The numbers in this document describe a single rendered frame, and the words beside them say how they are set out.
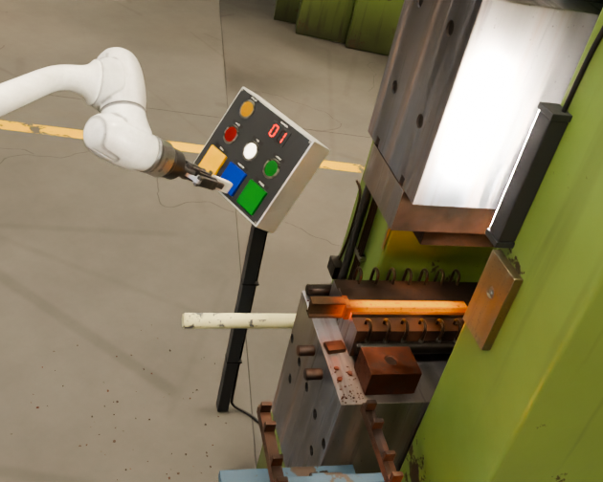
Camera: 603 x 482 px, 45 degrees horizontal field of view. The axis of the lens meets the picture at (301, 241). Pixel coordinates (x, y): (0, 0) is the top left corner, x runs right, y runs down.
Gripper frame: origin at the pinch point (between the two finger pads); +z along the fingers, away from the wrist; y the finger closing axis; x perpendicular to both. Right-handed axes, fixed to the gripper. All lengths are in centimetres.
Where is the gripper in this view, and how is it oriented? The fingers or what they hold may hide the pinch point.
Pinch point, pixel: (219, 184)
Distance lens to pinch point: 188.7
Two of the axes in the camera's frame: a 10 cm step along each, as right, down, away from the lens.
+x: 5.6, -8.1, -1.8
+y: 6.0, 5.5, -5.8
